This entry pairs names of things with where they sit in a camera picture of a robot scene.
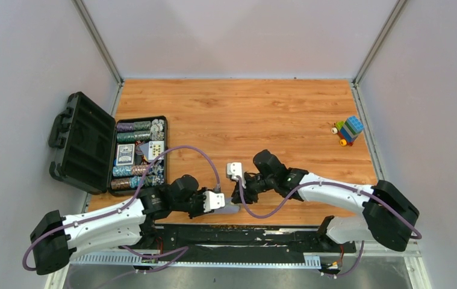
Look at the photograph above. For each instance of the black poker chip case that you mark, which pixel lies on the black poker chip case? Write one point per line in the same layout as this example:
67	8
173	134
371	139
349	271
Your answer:
97	154

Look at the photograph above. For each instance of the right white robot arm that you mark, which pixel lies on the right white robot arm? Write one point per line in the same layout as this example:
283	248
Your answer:
381	212

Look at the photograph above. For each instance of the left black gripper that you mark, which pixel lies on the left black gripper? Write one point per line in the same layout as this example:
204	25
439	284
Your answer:
200	203

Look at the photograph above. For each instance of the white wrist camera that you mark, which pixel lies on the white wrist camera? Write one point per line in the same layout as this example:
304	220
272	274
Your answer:
234	172
213	201

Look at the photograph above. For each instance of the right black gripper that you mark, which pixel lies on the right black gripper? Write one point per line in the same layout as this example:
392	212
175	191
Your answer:
248	186

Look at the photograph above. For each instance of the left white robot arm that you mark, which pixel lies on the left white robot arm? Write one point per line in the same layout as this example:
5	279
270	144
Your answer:
58	239

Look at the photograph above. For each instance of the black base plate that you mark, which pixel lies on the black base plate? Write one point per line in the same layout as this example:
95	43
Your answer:
173	236

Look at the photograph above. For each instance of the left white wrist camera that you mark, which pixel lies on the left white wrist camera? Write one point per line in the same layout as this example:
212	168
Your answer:
213	201

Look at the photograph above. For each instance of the aluminium frame rail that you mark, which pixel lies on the aluminium frame rail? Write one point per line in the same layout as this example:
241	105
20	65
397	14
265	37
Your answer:
266	256

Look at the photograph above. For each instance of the grey glasses case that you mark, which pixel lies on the grey glasses case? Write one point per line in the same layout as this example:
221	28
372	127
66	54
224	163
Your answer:
228	209

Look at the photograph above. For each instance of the colourful toy block car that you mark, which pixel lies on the colourful toy block car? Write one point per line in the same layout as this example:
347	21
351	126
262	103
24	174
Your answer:
348	130

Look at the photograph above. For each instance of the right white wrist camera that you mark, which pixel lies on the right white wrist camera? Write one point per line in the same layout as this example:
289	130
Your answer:
234	172

